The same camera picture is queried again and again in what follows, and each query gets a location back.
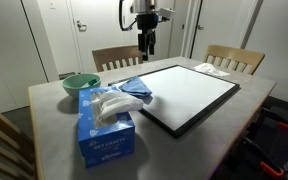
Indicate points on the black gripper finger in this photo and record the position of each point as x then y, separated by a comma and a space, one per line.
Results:
145, 54
152, 42

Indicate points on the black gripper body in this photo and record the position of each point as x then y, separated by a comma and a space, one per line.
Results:
147, 24

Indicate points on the blue wiping cloth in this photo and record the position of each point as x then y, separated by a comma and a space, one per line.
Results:
136, 87

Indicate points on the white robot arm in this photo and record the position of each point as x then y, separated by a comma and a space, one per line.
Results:
138, 7

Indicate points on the black framed whiteboard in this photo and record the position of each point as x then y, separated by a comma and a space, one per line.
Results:
182, 97

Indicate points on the dark wooden chair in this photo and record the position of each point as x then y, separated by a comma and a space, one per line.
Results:
115, 57

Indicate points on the crumpled white paper towel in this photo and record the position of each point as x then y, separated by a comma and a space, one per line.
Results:
208, 68

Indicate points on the green bowl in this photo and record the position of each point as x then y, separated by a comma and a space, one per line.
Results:
73, 84

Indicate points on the light wooden chair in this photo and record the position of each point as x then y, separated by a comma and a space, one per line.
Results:
236, 59

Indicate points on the blue tissue box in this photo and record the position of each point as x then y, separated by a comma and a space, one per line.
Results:
106, 130

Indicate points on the red black clamp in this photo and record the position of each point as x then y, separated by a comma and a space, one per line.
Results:
280, 120

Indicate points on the orange black clamp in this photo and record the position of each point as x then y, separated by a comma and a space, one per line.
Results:
268, 166

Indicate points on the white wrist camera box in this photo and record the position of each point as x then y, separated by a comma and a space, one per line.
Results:
166, 13

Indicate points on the silver door handle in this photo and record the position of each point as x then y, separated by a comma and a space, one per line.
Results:
81, 27

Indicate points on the white light switch plate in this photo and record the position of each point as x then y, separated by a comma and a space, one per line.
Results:
52, 4

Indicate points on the wooden chair near camera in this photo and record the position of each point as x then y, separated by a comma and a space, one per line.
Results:
17, 153

